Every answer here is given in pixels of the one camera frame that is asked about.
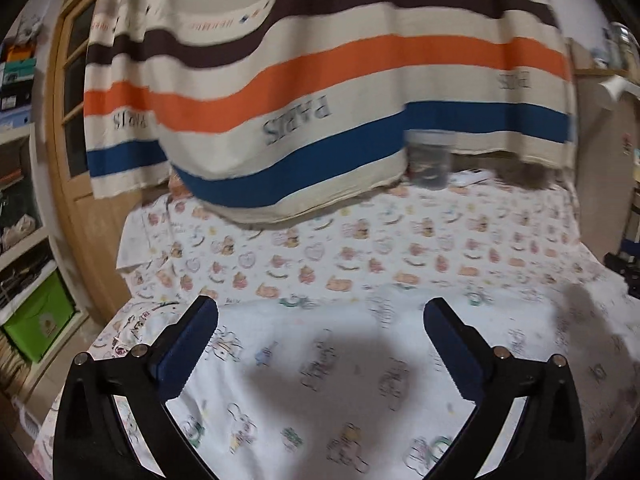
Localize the white handheld device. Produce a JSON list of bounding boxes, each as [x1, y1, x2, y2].
[[450, 169, 494, 185]]

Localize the stack of shoe boxes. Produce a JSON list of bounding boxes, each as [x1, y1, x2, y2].
[[0, 40, 40, 127]]

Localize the clear plastic lidded container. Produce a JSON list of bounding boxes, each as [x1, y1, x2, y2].
[[406, 129, 455, 191]]

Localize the white cartoon print pants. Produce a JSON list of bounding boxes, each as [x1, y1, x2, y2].
[[92, 294, 638, 480]]

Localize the bear print blanket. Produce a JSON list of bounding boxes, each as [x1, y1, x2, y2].
[[30, 174, 640, 480]]

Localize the striped hanging cloth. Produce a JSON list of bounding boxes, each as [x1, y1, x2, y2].
[[84, 0, 579, 225]]

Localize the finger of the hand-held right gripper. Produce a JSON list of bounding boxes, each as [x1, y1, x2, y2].
[[603, 251, 640, 297]]

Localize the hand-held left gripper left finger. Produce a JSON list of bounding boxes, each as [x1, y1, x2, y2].
[[52, 295, 219, 480]]

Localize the white cup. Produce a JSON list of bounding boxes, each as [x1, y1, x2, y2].
[[597, 77, 640, 109]]

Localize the wooden door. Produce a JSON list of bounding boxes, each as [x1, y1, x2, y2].
[[52, 0, 173, 322]]

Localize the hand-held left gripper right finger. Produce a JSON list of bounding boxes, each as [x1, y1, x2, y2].
[[423, 297, 587, 480]]

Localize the green storage bin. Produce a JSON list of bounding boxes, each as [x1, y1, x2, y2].
[[2, 272, 77, 364]]

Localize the white shelf unit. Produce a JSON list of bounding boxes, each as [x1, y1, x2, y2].
[[0, 122, 77, 398]]

